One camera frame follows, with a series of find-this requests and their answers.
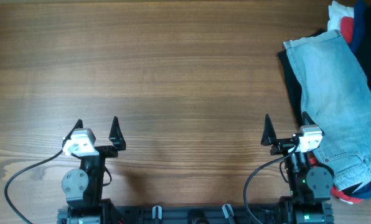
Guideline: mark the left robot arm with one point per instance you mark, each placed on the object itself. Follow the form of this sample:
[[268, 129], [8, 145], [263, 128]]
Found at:
[[83, 187]]

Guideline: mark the light blue denim shorts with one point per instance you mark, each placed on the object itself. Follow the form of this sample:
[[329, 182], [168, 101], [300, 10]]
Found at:
[[335, 94]]

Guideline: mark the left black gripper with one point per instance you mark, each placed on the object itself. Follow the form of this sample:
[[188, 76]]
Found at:
[[102, 150]]

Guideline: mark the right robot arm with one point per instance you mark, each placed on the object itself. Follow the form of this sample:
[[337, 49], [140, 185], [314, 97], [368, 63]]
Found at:
[[310, 183]]

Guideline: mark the black garment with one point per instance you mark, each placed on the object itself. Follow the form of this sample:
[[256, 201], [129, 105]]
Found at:
[[363, 56]]

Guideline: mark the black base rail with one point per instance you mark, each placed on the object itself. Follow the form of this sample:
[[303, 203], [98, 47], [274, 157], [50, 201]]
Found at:
[[266, 213]]

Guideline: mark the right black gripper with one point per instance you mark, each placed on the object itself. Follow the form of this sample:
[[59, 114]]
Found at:
[[285, 145]]

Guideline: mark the dark blue garment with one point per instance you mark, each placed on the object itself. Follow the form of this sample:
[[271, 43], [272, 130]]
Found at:
[[357, 37]]

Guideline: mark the white garment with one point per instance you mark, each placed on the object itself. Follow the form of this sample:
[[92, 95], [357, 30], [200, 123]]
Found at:
[[336, 12]]

